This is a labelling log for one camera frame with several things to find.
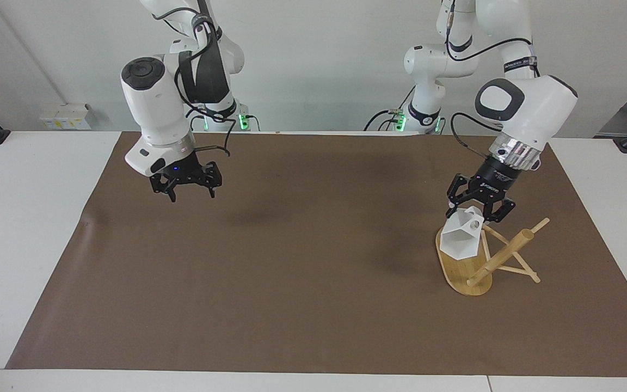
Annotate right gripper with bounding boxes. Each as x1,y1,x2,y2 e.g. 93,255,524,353
149,151,222,204

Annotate white wall socket box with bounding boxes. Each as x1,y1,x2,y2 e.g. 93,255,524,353
38,103,93,131

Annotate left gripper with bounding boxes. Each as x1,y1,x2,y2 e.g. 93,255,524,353
446,155,527,224

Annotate wooden cup rack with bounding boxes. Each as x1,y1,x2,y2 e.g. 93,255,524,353
435,217,551,297

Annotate white faceted cup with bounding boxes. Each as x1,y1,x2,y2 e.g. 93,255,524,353
439,205,484,260

